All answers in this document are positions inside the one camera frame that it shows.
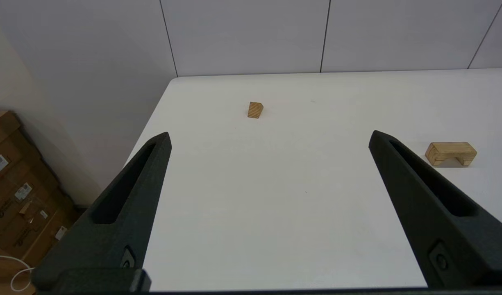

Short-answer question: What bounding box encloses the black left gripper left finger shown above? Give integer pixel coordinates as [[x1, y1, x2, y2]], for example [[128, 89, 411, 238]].
[[32, 132, 172, 292]]

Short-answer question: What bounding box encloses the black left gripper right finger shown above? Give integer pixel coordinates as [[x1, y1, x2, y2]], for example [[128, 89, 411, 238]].
[[369, 130, 502, 288]]

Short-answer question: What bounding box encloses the arched wooden building block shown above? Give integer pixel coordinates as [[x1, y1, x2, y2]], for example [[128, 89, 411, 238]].
[[425, 142, 477, 167]]

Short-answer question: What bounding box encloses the brown labelled cardboard box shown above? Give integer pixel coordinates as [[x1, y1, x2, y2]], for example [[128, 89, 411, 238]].
[[0, 111, 50, 191], [0, 162, 70, 228], [0, 195, 80, 265]]

